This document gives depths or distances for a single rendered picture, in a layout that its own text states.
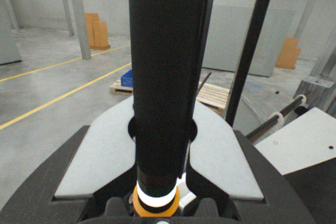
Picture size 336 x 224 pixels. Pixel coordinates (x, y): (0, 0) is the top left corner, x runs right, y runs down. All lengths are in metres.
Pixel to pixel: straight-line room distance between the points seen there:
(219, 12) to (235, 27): 0.70
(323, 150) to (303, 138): 0.05
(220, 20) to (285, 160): 5.29
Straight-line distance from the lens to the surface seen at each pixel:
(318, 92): 0.64
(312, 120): 0.56
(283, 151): 0.53
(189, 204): 0.20
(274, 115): 0.38
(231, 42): 5.68
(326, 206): 0.25
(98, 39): 8.46
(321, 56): 0.75
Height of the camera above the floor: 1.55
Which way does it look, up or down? 28 degrees down
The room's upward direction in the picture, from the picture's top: 4 degrees clockwise
